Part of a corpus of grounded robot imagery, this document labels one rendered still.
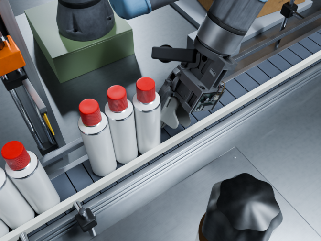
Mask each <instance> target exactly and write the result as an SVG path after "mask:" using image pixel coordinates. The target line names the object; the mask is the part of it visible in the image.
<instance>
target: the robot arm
mask: <svg viewBox="0 0 321 241"><path fill-rule="evenodd" d="M177 1H180V0H109V1H108V0H58V4H57V15H56V22H57V26H58V29H59V32H60V33H61V34H62V35H63V36H64V37H66V38H68V39H70V40H73V41H80V42H86V41H92V40H96V39H99V38H101V37H103V36H105V35H107V34H108V33H109V32H110V31H111V30H112V29H113V27H114V24H115V17H114V12H115V13H116V14H117V15H118V16H119V17H120V18H122V19H125V20H130V19H133V18H136V17H139V16H141V15H144V14H149V13H151V12H152V11H154V10H156V9H159V8H161V7H164V6H166V5H169V4H171V3H174V2H177ZM267 1H268V0H213V3H212V5H211V7H210V9H209V11H208V12H207V14H206V16H205V18H204V19H203V21H202V23H201V25H200V27H199V29H198V31H197V35H196V37H195V39H194V41H193V45H194V47H195V48H196V49H185V48H173V47H171V46H170V45H167V44H164V45H162V46H160V47H156V46H154V47H152V52H151V58H152V59H159V60H160V61H161V62H163V63H169V62H171V61H178V62H181V64H180V65H178V66H177V67H176V68H174V69H173V70H172V72H171V73H170V74H169V76H168V78H167V79H165V82H164V84H163V85H162V87H161V88H160V90H159V92H158V94H159V96H160V98H161V103H160V128H163V127H164V126H165V125H169V126H170V127H171V128H173V129H176V128H177V127H178V125H179V124H181V125H183V126H184V127H187V126H189V125H190V123H191V118H190V115H189V114H190V113H193V112H200V111H207V110H211V111H213V110H214V108H215V106H216V105H217V103H218V102H219V100H220V99H221V97H222V96H223V94H224V93H225V91H226V89H225V83H224V82H223V81H222V80H223V78H224V76H225V75H226V73H227V71H228V70H234V69H235V68H236V66H237V64H238V63H237V62H236V61H235V60H234V59H232V58H231V55H232V54H234V52H235V51H236V49H237V48H238V46H239V45H240V43H241V41H242V40H243V38H244V36H245V35H246V33H247V31H248V30H249V28H250V27H251V25H252V24H253V22H254V20H255V19H256V17H257V16H258V14H259V13H260V11H261V10H262V8H263V6H264V5H265V3H266V2H267ZM109 2H110V3H109ZM113 10H114V12H113ZM221 82H223V83H224V87H223V86H222V85H221V84H220V83H221ZM173 94H174V95H173Z"/></svg>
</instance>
